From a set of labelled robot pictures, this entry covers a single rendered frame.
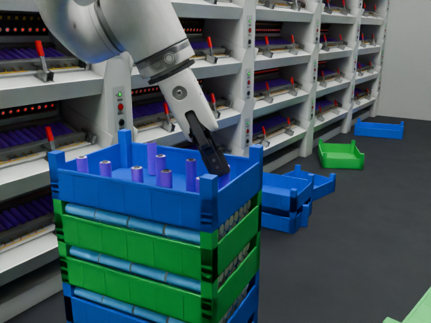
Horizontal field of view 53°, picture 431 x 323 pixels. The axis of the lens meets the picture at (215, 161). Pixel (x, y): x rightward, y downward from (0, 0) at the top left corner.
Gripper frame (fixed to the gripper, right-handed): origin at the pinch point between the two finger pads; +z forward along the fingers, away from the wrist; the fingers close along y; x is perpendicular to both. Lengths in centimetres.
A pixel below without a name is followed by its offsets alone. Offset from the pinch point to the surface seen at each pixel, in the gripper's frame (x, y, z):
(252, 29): -28, 112, -9
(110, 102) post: 22, 52, -11
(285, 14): -48, 136, -7
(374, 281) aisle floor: -22, 38, 63
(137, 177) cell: 11.8, -1.0, -3.2
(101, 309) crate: 28.8, 0.5, 15.4
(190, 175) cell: 4.9, 2.6, 1.2
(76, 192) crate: 22.5, 2.1, -4.5
